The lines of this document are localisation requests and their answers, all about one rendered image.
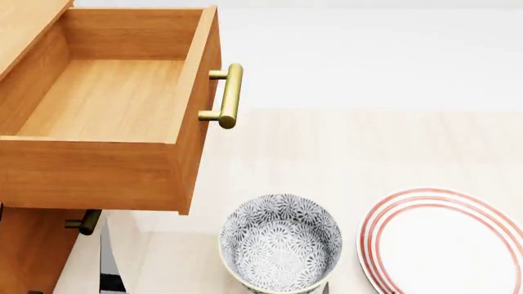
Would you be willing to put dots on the small grey pointed utensil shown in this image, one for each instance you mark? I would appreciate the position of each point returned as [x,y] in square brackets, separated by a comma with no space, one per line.
[326,289]

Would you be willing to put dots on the grey floral patterned bowl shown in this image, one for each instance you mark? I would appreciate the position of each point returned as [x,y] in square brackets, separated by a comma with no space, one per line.
[282,245]

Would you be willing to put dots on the wooden drawer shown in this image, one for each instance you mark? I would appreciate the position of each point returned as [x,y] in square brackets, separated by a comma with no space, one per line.
[102,101]

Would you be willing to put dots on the white plate with red rings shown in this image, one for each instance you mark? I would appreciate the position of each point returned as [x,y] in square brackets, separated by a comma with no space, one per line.
[441,245]

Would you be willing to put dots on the wooden cabinet body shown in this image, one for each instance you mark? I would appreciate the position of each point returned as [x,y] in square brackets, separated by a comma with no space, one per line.
[24,27]

